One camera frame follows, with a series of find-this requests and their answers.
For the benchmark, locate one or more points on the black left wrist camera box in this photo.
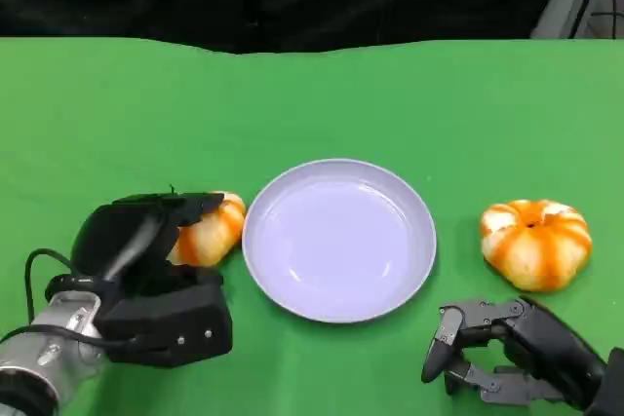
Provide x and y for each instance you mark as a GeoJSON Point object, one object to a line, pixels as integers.
{"type": "Point", "coordinates": [175, 323]}

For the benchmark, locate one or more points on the green table cloth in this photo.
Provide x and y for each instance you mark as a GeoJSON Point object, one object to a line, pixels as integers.
{"type": "Point", "coordinates": [312, 109]}

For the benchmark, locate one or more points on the lilac plate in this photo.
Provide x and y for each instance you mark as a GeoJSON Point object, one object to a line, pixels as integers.
{"type": "Point", "coordinates": [336, 245]}

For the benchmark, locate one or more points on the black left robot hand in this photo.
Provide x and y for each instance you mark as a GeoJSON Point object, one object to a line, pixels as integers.
{"type": "Point", "coordinates": [117, 236]}

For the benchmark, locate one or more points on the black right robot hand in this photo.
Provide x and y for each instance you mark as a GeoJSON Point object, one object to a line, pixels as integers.
{"type": "Point", "coordinates": [551, 343]}

